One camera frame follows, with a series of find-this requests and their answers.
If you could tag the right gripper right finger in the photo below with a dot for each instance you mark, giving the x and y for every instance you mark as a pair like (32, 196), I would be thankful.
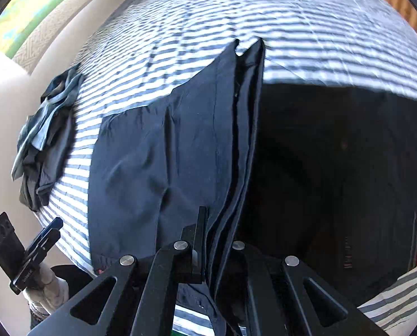
(286, 297)

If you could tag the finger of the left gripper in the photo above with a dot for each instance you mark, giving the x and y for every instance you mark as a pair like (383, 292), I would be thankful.
(40, 247)
(52, 223)

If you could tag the dark grey garment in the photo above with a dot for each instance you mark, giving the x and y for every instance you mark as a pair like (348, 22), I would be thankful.
(43, 168)

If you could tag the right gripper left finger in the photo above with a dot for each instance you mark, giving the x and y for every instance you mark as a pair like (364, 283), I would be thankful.
(134, 296)

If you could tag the blue white striped quilt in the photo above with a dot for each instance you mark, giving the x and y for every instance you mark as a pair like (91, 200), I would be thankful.
(147, 47)

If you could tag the black pants with pink waistband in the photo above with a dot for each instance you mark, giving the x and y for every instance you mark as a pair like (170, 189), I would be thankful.
(326, 174)

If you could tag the light blue denim shirt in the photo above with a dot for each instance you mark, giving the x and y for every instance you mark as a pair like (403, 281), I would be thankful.
(61, 93)

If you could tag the white gloved left hand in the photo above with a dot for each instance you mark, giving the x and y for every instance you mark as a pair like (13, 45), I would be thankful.
(47, 294)

